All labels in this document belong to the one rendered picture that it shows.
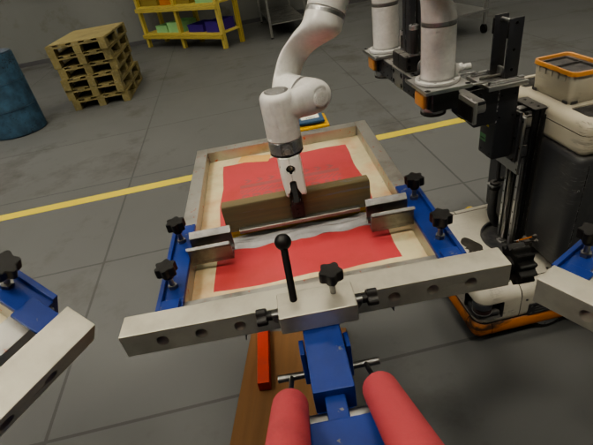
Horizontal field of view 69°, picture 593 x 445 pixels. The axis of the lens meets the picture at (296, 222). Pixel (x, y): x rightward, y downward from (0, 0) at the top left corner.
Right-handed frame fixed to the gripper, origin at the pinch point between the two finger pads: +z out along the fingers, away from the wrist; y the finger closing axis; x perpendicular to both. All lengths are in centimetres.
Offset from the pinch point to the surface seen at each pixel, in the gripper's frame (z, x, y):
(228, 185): 5.7, 19.1, 27.9
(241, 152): 4.2, 14.5, 46.9
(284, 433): -14, 6, -65
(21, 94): 58, 285, 446
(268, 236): 5.0, 8.2, -3.1
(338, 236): 5.6, -8.2, -7.6
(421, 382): 102, -36, 13
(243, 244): 4.8, 14.3, -4.6
